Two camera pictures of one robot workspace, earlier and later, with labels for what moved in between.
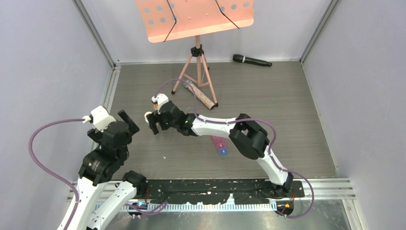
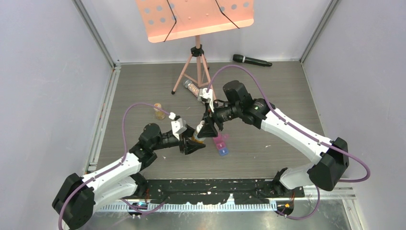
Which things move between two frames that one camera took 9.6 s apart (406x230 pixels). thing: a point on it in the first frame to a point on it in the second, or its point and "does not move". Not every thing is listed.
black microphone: [242, 59] does not move
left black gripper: [133, 128] to [190, 145]
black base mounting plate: [217, 191] does not move
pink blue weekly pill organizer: [221, 143] does not move
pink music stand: [163, 20] does not move
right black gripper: [152, 119] to [208, 130]
